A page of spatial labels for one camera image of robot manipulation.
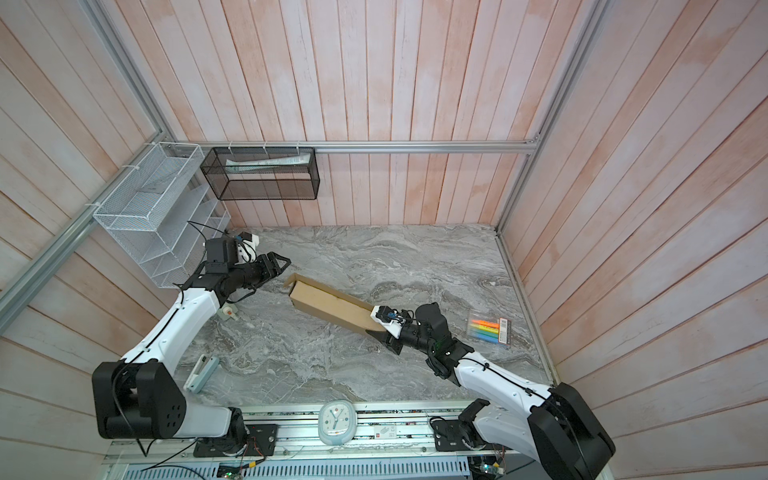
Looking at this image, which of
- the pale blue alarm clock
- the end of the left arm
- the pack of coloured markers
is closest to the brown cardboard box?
the end of the left arm

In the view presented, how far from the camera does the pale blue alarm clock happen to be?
2.41 ft

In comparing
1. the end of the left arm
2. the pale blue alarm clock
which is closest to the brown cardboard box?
the end of the left arm

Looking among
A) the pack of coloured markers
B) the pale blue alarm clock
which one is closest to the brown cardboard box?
the pale blue alarm clock

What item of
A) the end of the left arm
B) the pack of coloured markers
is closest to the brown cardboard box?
the end of the left arm

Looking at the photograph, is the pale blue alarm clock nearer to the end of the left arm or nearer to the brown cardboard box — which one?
the brown cardboard box

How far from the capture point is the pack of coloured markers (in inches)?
36.1

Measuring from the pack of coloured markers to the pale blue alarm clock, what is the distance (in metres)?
0.44

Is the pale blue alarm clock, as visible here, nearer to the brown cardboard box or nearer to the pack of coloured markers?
the brown cardboard box

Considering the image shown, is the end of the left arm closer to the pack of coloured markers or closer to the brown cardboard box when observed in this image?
the brown cardboard box
